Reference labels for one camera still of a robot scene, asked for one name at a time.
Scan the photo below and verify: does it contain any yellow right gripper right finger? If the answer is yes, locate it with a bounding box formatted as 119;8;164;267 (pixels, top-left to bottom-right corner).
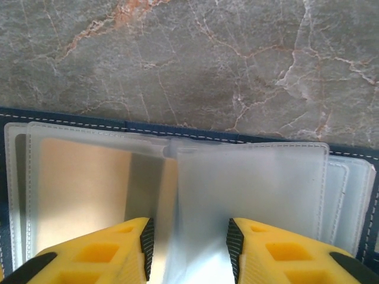
226;217;379;284

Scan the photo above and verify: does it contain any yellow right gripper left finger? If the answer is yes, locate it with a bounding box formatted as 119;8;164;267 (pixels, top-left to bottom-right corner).
0;217;155;284

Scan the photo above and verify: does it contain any blue leather card holder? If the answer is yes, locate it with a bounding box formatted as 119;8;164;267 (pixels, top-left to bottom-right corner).
0;106;379;284

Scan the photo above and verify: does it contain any grey metallic card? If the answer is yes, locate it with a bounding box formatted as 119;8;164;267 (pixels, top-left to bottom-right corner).
14;133;178;252

